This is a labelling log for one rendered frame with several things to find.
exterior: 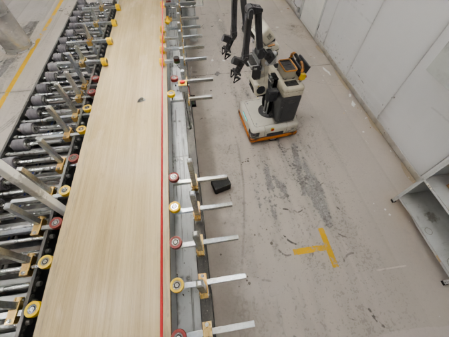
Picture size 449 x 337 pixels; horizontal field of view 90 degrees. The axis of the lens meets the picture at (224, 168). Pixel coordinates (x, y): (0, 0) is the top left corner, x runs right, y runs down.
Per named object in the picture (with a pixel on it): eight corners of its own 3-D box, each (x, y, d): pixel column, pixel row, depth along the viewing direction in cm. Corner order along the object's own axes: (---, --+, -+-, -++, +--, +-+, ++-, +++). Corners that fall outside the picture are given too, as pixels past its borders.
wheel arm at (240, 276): (244, 273, 145) (245, 272, 141) (245, 279, 143) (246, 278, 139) (176, 284, 141) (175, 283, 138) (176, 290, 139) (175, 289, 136)
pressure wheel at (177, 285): (178, 297, 138) (174, 295, 128) (170, 286, 141) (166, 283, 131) (188, 287, 140) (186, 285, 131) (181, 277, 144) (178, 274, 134)
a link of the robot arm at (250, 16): (255, 9, 173) (250, 3, 179) (248, 10, 172) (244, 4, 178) (249, 62, 209) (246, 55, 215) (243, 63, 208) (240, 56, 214)
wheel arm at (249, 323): (252, 319, 132) (254, 319, 129) (254, 326, 130) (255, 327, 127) (178, 333, 128) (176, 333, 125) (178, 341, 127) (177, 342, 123)
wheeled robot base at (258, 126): (279, 105, 347) (282, 91, 326) (296, 136, 312) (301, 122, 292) (237, 112, 338) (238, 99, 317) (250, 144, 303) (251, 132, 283)
